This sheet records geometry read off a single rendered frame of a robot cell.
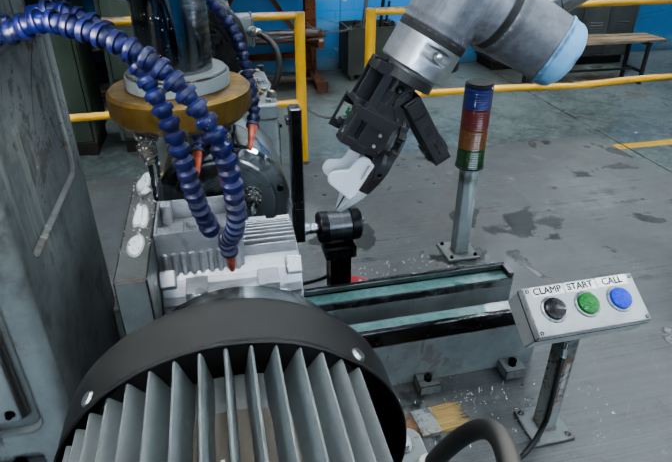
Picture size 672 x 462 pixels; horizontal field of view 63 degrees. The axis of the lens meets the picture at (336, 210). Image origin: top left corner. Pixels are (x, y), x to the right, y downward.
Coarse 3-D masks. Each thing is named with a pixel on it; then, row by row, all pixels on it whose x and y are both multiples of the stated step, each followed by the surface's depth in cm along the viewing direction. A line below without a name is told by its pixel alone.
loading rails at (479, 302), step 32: (320, 288) 100; (352, 288) 101; (384, 288) 101; (416, 288) 101; (448, 288) 102; (480, 288) 104; (352, 320) 100; (384, 320) 93; (416, 320) 93; (448, 320) 92; (480, 320) 93; (512, 320) 95; (384, 352) 92; (416, 352) 93; (448, 352) 95; (480, 352) 97; (512, 352) 99; (416, 384) 95
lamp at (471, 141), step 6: (462, 132) 117; (468, 132) 116; (474, 132) 115; (480, 132) 115; (486, 132) 116; (462, 138) 118; (468, 138) 116; (474, 138) 116; (480, 138) 116; (486, 138) 118; (462, 144) 118; (468, 144) 117; (474, 144) 117; (480, 144) 117; (468, 150) 118; (474, 150) 117; (480, 150) 118
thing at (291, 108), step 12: (288, 108) 89; (300, 108) 89; (288, 120) 89; (300, 120) 89; (288, 132) 92; (300, 132) 90; (300, 144) 91; (300, 156) 92; (300, 168) 93; (300, 180) 94; (300, 192) 96; (300, 204) 97; (300, 216) 98; (300, 228) 99; (300, 240) 100
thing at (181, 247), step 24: (168, 216) 82; (192, 216) 85; (216, 216) 83; (168, 240) 75; (192, 240) 76; (216, 240) 77; (240, 240) 78; (168, 264) 77; (192, 264) 78; (216, 264) 79; (240, 264) 79
